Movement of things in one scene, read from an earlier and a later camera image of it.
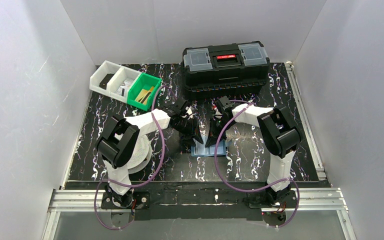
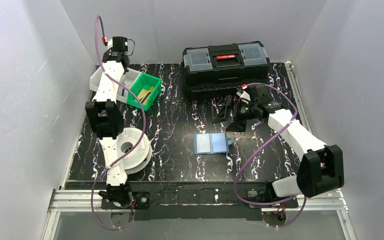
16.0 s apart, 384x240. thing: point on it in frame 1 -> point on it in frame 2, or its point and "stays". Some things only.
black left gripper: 188,127 -> 113,52
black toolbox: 224,71 stays
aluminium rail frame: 326,200 stays
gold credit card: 142,95 stays
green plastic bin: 143,92 stays
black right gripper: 218,124 -> 238,110
